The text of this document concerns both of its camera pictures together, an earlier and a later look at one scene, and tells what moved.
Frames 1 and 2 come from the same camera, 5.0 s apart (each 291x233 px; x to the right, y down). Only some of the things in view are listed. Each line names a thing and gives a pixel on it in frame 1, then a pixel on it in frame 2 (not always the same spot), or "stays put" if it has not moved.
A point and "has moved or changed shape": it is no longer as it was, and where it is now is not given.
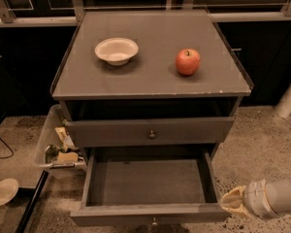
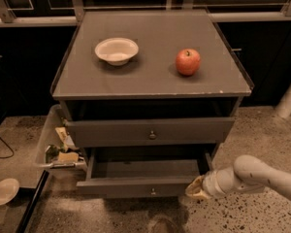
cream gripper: x=254 y=198 → x=210 y=184
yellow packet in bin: x=70 y=157 stays put
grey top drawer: x=149 y=132 stays put
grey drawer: x=149 y=187 has moved or changed shape
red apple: x=187 y=60 stays put
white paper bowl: x=116 y=51 stays put
